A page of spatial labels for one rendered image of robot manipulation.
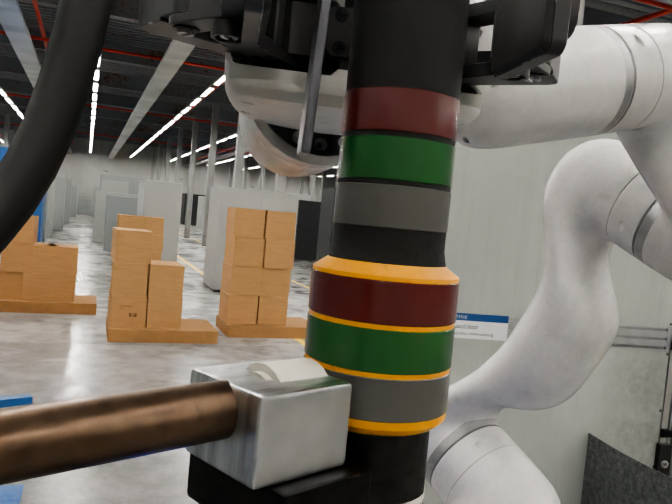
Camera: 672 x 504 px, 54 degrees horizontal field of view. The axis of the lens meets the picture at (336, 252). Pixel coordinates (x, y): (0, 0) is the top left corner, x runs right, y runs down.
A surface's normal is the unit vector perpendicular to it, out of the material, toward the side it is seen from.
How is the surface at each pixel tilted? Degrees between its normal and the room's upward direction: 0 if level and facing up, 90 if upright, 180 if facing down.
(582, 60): 73
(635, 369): 90
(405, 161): 90
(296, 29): 90
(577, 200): 98
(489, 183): 90
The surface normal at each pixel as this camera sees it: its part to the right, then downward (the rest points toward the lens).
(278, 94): 0.04, 0.69
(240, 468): -0.71, -0.03
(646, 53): 0.41, -0.25
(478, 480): -0.52, -0.47
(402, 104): -0.07, 0.04
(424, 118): 0.31, 0.08
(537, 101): 0.45, 0.34
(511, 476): -0.06, -0.75
